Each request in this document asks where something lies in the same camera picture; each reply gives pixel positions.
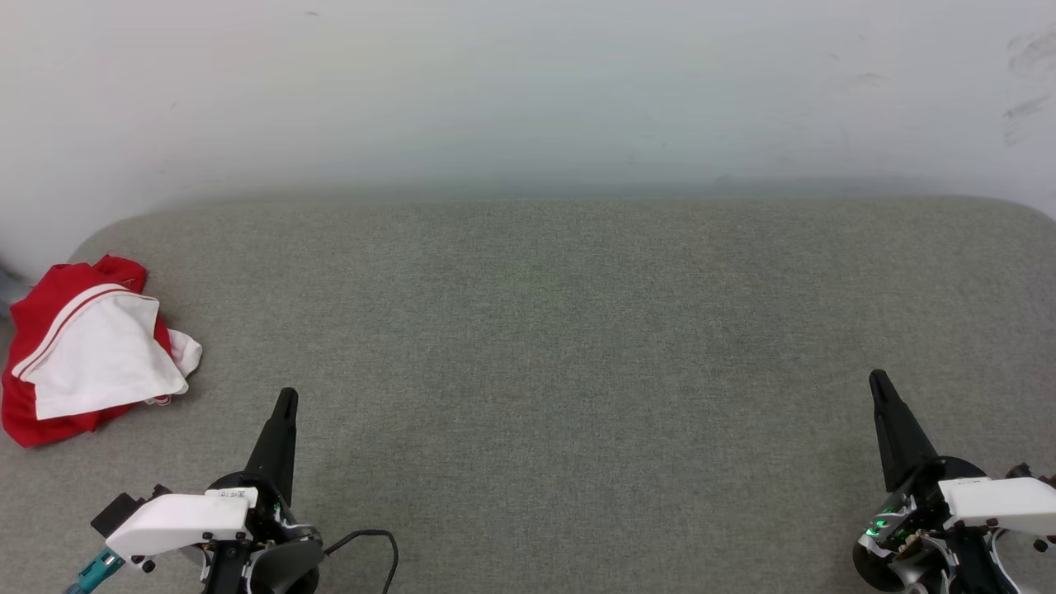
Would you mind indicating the grey rounded object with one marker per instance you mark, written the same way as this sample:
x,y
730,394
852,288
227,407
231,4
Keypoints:
x,y
8,293

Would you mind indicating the grey fabric sofa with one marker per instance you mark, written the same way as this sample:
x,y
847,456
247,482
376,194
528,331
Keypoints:
x,y
577,371

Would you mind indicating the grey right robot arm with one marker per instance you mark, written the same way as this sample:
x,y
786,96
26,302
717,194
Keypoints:
x,y
973,569

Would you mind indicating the red and white shirt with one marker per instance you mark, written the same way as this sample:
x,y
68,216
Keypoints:
x,y
99,355

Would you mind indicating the white left camera bracket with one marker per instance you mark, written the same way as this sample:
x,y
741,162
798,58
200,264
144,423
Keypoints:
x,y
177,520

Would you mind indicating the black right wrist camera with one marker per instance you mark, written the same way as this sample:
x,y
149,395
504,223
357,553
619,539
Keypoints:
x,y
1027,473

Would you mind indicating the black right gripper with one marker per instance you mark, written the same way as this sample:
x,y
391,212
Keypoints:
x,y
887,528

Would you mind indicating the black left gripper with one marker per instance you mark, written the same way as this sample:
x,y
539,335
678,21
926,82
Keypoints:
x,y
276,516

